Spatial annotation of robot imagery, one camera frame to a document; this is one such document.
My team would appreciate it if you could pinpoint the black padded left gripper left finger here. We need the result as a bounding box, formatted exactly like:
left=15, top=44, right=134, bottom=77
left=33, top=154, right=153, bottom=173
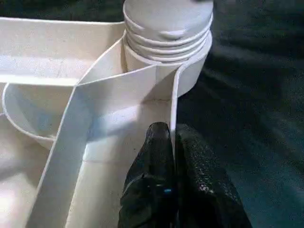
left=117, top=121, right=178, bottom=228

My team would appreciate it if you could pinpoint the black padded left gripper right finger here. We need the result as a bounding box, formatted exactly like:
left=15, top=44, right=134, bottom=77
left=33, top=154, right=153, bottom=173
left=175, top=129, right=252, bottom=228

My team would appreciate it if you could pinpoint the white plastic table top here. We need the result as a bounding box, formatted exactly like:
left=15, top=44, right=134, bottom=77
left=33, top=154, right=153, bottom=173
left=0, top=16, right=214, bottom=228

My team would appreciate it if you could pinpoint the white plastic table leg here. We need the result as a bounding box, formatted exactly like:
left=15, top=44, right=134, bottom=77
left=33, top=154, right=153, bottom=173
left=122, top=0, right=214, bottom=65

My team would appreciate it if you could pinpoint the black padded mat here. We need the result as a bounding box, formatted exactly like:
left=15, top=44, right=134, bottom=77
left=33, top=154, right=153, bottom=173
left=0, top=0, right=304, bottom=228

